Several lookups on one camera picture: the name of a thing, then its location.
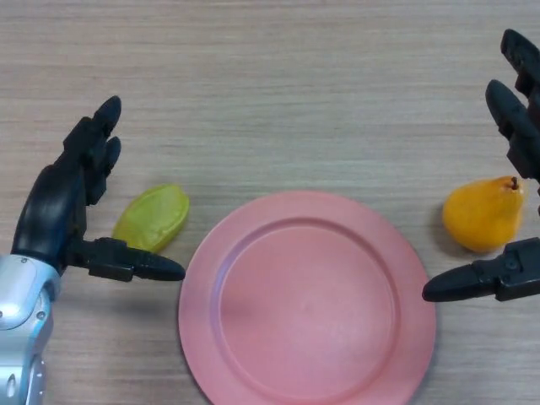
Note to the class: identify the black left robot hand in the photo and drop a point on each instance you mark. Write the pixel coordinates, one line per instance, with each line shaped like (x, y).
(55, 202)

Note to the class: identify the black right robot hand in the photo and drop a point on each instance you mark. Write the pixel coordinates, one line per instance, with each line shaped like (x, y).
(521, 126)

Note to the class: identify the yellow starfruit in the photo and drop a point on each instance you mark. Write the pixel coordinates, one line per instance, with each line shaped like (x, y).
(154, 215)

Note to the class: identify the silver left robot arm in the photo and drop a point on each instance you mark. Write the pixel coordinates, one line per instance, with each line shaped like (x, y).
(23, 320)

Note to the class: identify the pink round plate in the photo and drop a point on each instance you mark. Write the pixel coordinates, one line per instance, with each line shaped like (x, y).
(308, 308)

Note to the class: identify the orange yellow pear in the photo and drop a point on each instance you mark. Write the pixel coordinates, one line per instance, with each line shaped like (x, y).
(481, 215)

